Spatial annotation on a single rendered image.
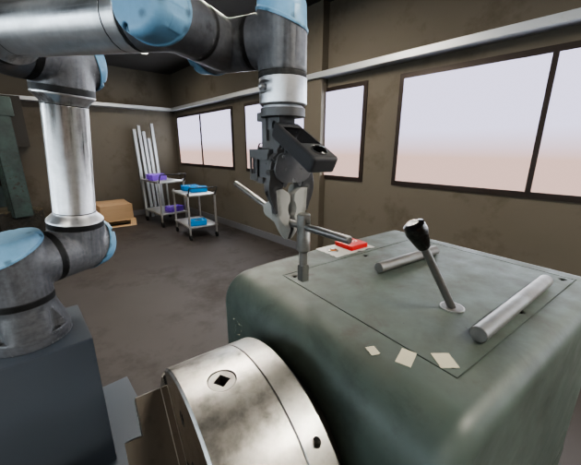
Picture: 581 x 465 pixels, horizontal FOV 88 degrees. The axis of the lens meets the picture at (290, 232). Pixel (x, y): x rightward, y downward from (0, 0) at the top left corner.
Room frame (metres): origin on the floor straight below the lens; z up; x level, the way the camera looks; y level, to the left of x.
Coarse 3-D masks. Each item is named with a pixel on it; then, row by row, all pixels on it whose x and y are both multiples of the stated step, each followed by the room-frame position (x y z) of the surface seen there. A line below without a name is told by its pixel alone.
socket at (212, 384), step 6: (222, 372) 0.31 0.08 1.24; (228, 372) 0.31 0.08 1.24; (210, 378) 0.30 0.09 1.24; (216, 378) 0.30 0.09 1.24; (222, 378) 0.31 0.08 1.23; (228, 378) 0.30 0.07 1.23; (234, 378) 0.30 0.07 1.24; (210, 384) 0.29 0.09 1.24; (216, 384) 0.30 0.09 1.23; (222, 384) 0.31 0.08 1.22; (228, 384) 0.29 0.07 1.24; (216, 390) 0.28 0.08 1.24; (222, 390) 0.28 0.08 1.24
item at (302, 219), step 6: (300, 216) 0.47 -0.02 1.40; (306, 216) 0.46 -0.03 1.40; (300, 222) 0.47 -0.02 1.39; (306, 222) 0.46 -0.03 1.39; (300, 228) 0.47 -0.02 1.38; (300, 234) 0.47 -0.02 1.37; (306, 234) 0.46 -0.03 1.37; (300, 240) 0.46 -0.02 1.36; (306, 240) 0.46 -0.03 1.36; (300, 246) 0.46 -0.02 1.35; (306, 246) 0.46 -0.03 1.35; (300, 252) 0.47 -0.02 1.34; (306, 252) 0.47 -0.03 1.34; (300, 258) 0.47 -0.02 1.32; (306, 258) 0.47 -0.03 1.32; (300, 264) 0.47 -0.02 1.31; (306, 264) 0.47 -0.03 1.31; (300, 270) 0.47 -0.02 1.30; (306, 270) 0.47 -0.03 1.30; (300, 276) 0.47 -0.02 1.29; (306, 276) 0.47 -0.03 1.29
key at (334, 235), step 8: (240, 184) 0.64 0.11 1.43; (248, 192) 0.61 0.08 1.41; (256, 200) 0.58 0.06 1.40; (264, 200) 0.57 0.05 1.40; (296, 224) 0.48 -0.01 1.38; (312, 232) 0.45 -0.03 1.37; (320, 232) 0.43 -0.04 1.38; (328, 232) 0.42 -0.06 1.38; (336, 232) 0.41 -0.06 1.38; (336, 240) 0.41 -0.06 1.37; (344, 240) 0.39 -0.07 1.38
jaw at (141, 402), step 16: (144, 400) 0.32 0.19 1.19; (160, 400) 0.32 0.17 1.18; (144, 416) 0.31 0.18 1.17; (160, 416) 0.31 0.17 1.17; (144, 432) 0.29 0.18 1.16; (160, 432) 0.30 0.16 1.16; (176, 432) 0.31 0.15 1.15; (128, 448) 0.28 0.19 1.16; (144, 448) 0.28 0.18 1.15; (160, 448) 0.29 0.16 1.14; (176, 448) 0.29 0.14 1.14; (128, 464) 0.27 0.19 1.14; (144, 464) 0.27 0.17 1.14; (160, 464) 0.28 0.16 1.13; (176, 464) 0.28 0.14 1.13
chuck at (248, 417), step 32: (224, 352) 0.36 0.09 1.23; (160, 384) 0.39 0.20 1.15; (192, 384) 0.29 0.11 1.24; (256, 384) 0.29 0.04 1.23; (192, 416) 0.25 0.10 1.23; (224, 416) 0.25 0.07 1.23; (256, 416) 0.26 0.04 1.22; (192, 448) 0.26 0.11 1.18; (224, 448) 0.23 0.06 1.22; (256, 448) 0.23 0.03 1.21; (288, 448) 0.24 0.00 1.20
